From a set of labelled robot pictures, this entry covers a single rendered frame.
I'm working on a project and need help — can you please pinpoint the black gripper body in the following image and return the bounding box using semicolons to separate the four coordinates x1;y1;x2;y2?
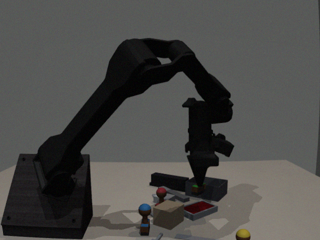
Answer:
185;125;219;167

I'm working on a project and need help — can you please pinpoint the red-handled rubber stamp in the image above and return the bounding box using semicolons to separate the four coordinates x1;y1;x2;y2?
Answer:
155;187;167;206

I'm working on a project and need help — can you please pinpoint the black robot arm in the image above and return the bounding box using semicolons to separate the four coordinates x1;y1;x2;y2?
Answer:
32;38;234;203

